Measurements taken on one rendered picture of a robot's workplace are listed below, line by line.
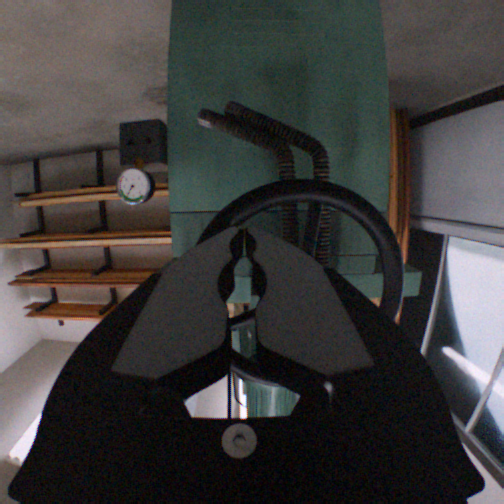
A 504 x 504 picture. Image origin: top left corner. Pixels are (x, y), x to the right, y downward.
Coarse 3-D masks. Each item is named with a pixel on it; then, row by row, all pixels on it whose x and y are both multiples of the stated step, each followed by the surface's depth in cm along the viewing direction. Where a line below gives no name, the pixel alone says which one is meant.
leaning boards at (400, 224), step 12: (396, 120) 148; (396, 132) 147; (408, 132) 143; (396, 144) 149; (408, 144) 145; (396, 156) 151; (408, 156) 147; (396, 168) 149; (408, 168) 149; (396, 180) 151; (408, 180) 151; (396, 192) 156; (408, 192) 152; (396, 204) 158; (408, 204) 154; (396, 216) 160; (408, 216) 156; (396, 228) 167; (408, 228) 158; (408, 240) 160; (372, 300) 213
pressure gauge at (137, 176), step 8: (136, 160) 38; (128, 168) 36; (136, 168) 36; (120, 176) 37; (128, 176) 37; (136, 176) 37; (144, 176) 37; (152, 176) 39; (120, 184) 37; (128, 184) 37; (136, 184) 37; (144, 184) 37; (152, 184) 38; (120, 192) 37; (128, 192) 37; (136, 192) 37; (144, 192) 37; (152, 192) 39; (128, 200) 38; (136, 200) 38; (144, 200) 38
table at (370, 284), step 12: (168, 264) 56; (240, 276) 47; (252, 276) 47; (348, 276) 47; (360, 276) 47; (372, 276) 47; (408, 276) 48; (420, 276) 48; (240, 288) 48; (252, 288) 41; (360, 288) 48; (372, 288) 48; (408, 288) 48; (228, 300) 48; (240, 300) 48; (252, 300) 38
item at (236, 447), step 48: (96, 432) 3; (144, 432) 3; (192, 432) 4; (240, 432) 4; (288, 432) 4; (336, 432) 3; (384, 432) 3; (48, 480) 2; (96, 480) 3; (144, 480) 3; (192, 480) 3; (240, 480) 3; (288, 480) 3; (336, 480) 3; (384, 480) 3; (432, 480) 2
